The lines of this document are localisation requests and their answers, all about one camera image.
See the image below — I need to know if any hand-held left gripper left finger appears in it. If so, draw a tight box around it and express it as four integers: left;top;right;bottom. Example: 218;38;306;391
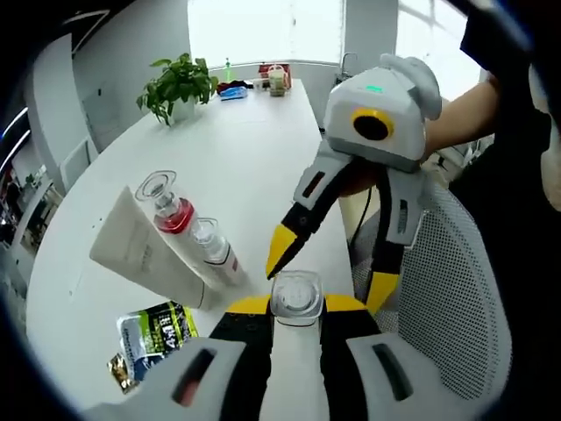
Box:
85;296;275;421

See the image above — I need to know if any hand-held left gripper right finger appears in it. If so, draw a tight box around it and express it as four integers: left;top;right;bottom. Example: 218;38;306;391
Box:
318;293;491;421

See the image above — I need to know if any green black skincare sachet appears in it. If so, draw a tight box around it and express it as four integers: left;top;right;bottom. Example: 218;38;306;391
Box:
116;301;197;383

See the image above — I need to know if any gold skincare sachet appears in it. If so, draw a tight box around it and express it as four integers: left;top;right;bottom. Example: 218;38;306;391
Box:
107;350;140;395

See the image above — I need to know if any white skincare tube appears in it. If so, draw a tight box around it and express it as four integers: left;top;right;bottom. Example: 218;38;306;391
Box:
89;184;210;312

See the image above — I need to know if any tall red-collared skincare bottle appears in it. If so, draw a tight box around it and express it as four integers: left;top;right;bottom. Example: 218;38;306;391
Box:
134;169;207;282

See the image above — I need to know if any beige jar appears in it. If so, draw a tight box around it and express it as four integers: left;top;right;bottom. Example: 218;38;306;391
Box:
267;65;289;96

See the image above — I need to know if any person's right hand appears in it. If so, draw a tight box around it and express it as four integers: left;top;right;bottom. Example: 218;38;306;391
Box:
344;160;390;198

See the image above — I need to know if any narrow window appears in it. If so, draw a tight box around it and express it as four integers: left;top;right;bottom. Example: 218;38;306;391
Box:
396;0;474;75

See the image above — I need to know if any white mesh office chair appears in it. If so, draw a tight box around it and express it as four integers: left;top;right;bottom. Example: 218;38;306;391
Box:
350;175;514;407

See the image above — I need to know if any person in black clothes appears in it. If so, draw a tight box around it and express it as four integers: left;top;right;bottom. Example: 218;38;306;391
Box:
446;0;561;396

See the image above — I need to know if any blue packet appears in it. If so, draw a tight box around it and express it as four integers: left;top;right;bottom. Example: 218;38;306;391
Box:
218;86;250;102

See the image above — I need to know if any large window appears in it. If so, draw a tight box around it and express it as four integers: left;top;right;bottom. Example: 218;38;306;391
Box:
188;0;345;67

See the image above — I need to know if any potted green plant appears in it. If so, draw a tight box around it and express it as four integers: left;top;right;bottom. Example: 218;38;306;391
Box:
135;52;220;128

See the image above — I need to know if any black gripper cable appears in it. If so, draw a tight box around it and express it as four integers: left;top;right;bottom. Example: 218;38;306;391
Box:
348;183;373;258

